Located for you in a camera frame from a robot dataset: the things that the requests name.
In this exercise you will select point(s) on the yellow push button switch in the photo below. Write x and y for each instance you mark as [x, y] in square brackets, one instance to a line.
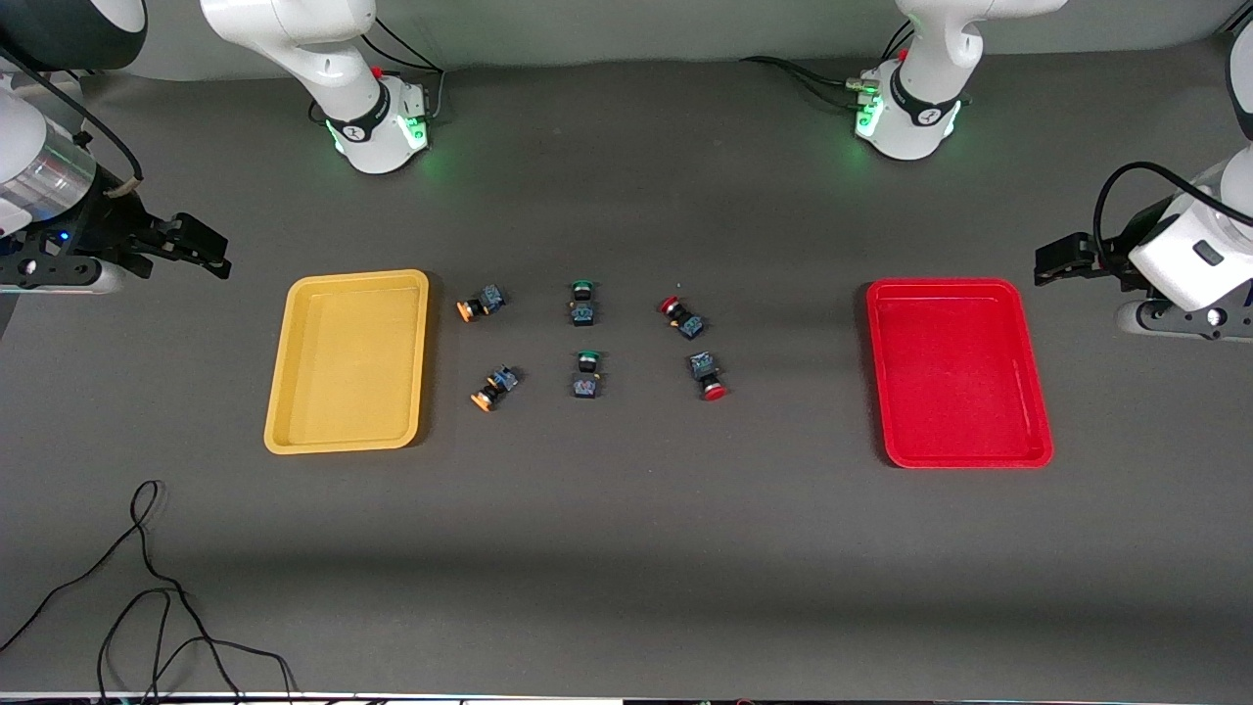
[499, 382]
[487, 300]

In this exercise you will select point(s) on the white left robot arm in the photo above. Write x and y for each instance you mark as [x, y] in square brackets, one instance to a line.
[920, 98]

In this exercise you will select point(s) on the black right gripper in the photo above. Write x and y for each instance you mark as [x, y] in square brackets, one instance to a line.
[110, 231]

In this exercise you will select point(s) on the red push button switch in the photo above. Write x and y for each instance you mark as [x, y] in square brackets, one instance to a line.
[685, 321]
[705, 370]

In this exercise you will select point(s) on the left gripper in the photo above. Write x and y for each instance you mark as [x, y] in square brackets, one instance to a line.
[1104, 254]

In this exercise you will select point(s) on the dark grey table cloth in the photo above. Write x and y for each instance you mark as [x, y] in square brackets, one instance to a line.
[626, 539]

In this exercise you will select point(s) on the red plastic tray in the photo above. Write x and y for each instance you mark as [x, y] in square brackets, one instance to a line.
[959, 382]

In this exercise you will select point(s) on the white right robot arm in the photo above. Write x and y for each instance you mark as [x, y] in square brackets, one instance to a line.
[333, 59]

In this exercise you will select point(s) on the green push button switch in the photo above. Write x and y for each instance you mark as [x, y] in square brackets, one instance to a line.
[585, 384]
[582, 311]

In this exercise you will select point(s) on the yellow plastic tray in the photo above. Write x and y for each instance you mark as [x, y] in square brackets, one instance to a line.
[343, 372]

